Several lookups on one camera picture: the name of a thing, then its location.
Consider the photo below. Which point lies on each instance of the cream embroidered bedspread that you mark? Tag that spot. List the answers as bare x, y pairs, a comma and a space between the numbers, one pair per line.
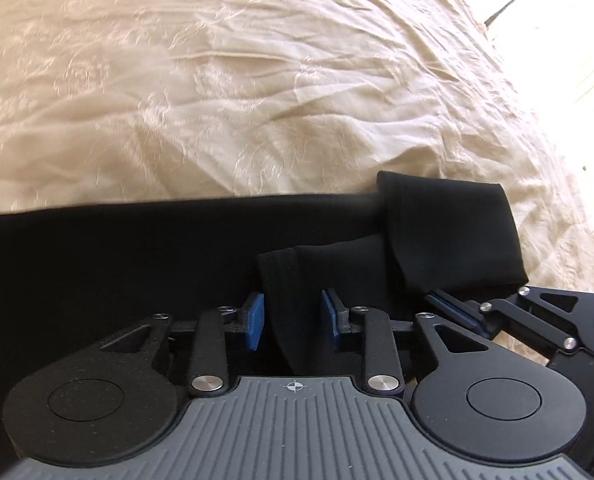
252, 85

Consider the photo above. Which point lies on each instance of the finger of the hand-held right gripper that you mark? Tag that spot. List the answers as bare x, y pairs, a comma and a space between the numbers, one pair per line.
507, 304
542, 332

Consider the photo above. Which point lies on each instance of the black pants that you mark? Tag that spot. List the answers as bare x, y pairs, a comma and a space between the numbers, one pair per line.
102, 260

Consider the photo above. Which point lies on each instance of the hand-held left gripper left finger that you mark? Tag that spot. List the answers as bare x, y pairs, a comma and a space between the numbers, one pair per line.
252, 322

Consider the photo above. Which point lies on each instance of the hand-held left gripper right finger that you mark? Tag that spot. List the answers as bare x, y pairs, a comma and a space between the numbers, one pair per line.
331, 320

